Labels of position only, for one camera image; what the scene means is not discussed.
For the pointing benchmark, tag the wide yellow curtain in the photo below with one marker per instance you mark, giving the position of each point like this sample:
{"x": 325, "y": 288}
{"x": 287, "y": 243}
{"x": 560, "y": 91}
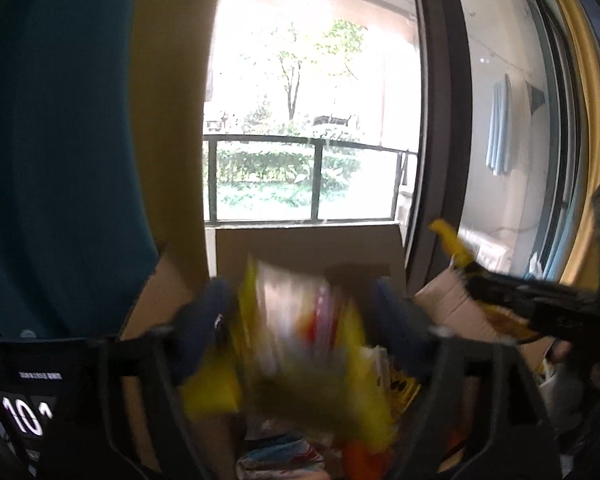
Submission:
{"x": 590, "y": 110}

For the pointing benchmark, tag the black balcony railing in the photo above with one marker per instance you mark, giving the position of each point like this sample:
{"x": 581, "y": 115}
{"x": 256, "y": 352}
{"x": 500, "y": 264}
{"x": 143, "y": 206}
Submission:
{"x": 320, "y": 180}

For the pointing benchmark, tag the yellow snack bag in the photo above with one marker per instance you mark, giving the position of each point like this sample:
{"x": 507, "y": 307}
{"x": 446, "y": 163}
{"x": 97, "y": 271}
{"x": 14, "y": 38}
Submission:
{"x": 280, "y": 360}

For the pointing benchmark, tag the yellow black snack packet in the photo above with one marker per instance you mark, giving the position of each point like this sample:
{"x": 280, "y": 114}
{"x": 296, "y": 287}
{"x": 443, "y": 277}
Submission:
{"x": 402, "y": 390}

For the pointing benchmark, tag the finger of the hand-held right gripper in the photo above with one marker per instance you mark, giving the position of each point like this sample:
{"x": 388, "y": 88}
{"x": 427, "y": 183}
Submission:
{"x": 555, "y": 305}

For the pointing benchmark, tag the person's right hand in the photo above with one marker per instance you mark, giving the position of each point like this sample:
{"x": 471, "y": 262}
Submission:
{"x": 562, "y": 352}

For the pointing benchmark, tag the dark window frame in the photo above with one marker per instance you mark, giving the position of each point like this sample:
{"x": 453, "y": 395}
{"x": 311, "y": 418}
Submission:
{"x": 440, "y": 110}

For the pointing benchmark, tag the cardboard box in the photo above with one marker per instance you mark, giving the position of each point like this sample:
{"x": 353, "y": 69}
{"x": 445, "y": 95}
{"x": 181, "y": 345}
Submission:
{"x": 305, "y": 245}

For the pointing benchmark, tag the slim yellow snack packet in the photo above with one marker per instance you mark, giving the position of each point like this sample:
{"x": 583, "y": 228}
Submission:
{"x": 455, "y": 245}

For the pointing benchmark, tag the dark hanging cloth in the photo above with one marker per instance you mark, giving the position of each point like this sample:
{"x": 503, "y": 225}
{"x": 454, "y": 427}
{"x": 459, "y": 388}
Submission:
{"x": 534, "y": 97}

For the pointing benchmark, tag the narrow yellow curtain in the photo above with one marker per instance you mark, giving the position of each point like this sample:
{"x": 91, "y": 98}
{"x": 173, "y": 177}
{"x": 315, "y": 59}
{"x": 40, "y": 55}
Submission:
{"x": 175, "y": 110}

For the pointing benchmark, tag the hanging pale blue towel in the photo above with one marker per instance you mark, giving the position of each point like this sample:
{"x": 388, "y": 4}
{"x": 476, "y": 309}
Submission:
{"x": 499, "y": 125}

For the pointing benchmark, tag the black tablet with clock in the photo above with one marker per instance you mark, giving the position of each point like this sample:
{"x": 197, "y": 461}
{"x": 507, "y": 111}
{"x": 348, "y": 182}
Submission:
{"x": 45, "y": 395}

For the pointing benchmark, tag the wide teal curtain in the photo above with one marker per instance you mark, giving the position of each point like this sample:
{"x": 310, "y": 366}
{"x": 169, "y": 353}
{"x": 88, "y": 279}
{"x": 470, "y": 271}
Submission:
{"x": 55, "y": 135}

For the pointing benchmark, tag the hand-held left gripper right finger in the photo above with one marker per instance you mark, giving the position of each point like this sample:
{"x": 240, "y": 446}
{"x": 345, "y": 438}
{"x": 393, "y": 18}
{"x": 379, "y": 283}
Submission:
{"x": 395, "y": 320}

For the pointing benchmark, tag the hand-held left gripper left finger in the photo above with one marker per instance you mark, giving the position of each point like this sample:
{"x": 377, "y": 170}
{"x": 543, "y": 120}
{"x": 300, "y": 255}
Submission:
{"x": 205, "y": 320}

